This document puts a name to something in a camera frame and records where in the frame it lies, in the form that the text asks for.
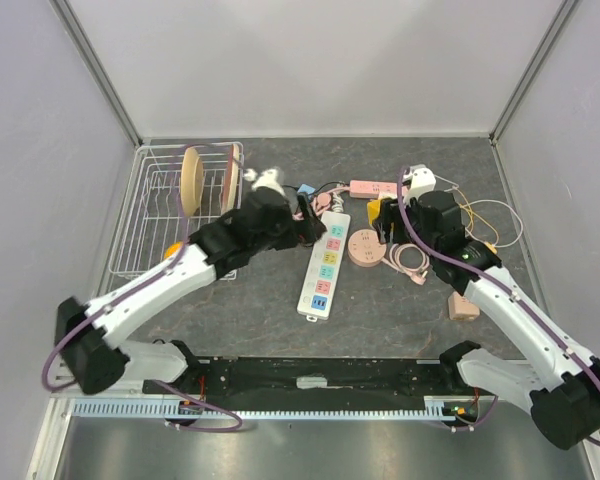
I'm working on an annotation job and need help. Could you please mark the yellow cube socket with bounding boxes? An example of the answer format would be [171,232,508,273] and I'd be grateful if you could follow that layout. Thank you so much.
[366,199,382,226]

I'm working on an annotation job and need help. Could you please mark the white multicolour power strip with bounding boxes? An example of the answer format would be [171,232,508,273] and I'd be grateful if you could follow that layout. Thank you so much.
[296,211,351,323]

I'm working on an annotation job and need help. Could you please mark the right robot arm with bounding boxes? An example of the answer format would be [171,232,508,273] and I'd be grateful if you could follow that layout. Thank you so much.
[372,190,600,450]

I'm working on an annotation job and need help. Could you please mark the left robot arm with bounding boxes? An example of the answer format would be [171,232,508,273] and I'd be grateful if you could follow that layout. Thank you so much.
[53,187,327,395]

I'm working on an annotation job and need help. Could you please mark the blue charger adapter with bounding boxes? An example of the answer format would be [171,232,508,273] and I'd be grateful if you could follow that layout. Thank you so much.
[297,184,315,196]

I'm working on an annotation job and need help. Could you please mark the pink round power socket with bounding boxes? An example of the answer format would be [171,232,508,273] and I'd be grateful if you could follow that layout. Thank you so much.
[347,229,387,268]

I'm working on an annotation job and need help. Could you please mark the pink long power strip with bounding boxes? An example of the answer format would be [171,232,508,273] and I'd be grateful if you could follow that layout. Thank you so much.
[349,180,397,199]

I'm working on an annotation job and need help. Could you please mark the pink rimmed plate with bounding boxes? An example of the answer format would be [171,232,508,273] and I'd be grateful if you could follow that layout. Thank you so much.
[220,144,241,215]

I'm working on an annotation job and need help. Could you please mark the small yellow charger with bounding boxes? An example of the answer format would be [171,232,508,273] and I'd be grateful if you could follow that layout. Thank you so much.
[484,242,497,254]

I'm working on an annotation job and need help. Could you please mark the pink cube socket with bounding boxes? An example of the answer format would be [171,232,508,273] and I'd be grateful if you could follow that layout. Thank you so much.
[448,292,480,321]

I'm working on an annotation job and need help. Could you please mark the beige plate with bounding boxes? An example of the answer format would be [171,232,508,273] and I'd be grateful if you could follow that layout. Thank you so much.
[180,146,204,217]

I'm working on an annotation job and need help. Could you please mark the orange bowl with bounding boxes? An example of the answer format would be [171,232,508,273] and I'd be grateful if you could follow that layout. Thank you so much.
[164,242,183,259]

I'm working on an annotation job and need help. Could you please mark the pink coiled cable with plug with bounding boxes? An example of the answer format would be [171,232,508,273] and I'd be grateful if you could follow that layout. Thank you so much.
[388,242,432,287]

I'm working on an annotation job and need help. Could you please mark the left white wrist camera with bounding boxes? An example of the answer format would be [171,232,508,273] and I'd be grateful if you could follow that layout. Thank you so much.
[243,167,286,197]

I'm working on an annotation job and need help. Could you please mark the yellow charging cable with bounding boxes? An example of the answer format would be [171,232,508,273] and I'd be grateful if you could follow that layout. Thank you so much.
[449,187,481,236]

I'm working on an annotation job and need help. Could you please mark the white charging cable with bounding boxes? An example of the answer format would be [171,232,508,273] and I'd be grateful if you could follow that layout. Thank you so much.
[432,172,525,249]

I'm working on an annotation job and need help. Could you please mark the white wire dish rack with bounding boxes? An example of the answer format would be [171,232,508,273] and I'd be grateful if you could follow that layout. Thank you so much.
[107,141,244,280]

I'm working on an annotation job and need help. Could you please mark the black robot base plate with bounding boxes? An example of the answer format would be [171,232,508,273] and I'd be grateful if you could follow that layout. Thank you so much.
[142,355,501,414]

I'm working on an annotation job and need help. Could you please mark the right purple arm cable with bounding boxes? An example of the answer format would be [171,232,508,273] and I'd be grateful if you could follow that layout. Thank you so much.
[397,166,600,454]

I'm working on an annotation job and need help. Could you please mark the grey slotted cable duct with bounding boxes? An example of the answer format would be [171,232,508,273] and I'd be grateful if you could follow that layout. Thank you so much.
[71,396,454,422]

